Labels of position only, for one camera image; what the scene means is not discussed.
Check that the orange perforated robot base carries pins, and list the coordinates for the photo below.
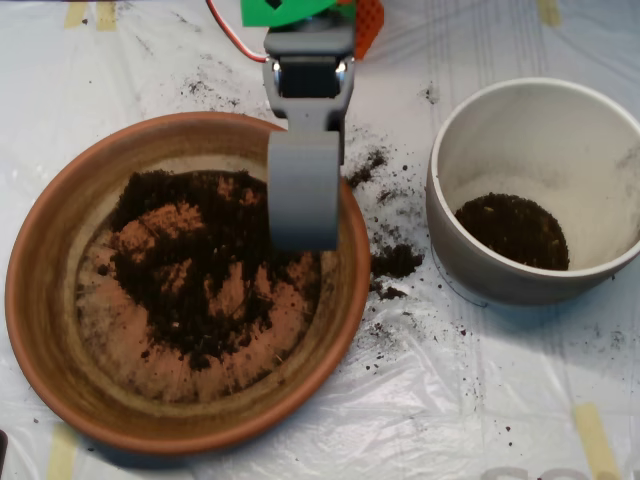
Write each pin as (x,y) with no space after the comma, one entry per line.
(367,25)

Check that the small spilled soil clump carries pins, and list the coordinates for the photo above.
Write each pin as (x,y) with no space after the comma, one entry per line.
(390,292)

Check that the beige masking tape strip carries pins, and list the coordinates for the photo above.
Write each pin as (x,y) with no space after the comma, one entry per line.
(106,15)
(595,440)
(75,12)
(550,12)
(62,455)

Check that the clear plastic sheet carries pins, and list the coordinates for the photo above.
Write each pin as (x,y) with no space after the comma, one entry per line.
(450,400)

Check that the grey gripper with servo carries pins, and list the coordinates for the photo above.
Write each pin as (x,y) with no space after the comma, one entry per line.
(306,80)

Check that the dark object at edge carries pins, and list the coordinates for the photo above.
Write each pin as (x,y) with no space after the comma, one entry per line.
(3,447)

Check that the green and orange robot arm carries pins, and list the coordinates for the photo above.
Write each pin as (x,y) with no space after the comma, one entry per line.
(255,12)

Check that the white ceramic pot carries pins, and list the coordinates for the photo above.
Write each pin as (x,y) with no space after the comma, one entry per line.
(500,290)

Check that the terracotta clay bowl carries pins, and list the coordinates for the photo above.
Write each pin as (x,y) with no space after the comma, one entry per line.
(200,432)

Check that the elongated spilled soil clump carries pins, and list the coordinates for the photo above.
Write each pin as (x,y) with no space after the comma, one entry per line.
(367,170)

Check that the large spilled soil clump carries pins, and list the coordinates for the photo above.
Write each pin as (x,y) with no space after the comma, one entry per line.
(397,260)

